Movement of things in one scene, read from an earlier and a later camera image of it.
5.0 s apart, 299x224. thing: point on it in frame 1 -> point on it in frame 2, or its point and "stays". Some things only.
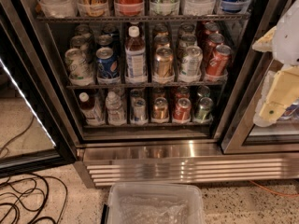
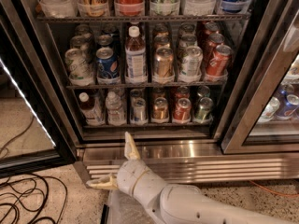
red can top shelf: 129,0 stays
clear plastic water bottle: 115,111 stays
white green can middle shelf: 80,67 stays
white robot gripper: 287,37 -> 128,176
